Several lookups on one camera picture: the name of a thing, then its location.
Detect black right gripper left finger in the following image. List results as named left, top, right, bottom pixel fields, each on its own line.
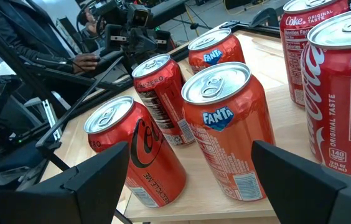
left=0, top=141, right=131, bottom=224

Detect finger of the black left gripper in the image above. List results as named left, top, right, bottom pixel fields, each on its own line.
left=128, top=29, right=142, bottom=56
left=141, top=29, right=156, bottom=55

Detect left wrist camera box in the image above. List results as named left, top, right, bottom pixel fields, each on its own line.
left=131, top=6, right=151, bottom=28

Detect red Coke Zero can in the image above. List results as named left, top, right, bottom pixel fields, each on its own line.
left=131, top=54, right=196, bottom=147
left=83, top=95, right=187, bottom=208

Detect red-orange Fanta can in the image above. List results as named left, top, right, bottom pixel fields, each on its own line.
left=180, top=61, right=276, bottom=202
left=187, top=27, right=246, bottom=75

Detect person's hand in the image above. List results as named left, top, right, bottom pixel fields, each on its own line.
left=72, top=52, right=100, bottom=75
left=83, top=14, right=99, bottom=35

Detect red Coke original can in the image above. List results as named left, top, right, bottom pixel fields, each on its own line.
left=279, top=0, right=351, bottom=108
left=299, top=6, right=351, bottom=177

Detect light wooden board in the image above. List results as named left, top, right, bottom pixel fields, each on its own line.
left=34, top=29, right=351, bottom=224

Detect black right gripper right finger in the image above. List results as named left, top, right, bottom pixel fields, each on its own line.
left=251, top=139, right=351, bottom=224

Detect person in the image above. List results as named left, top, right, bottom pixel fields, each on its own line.
left=0, top=0, right=100, bottom=106

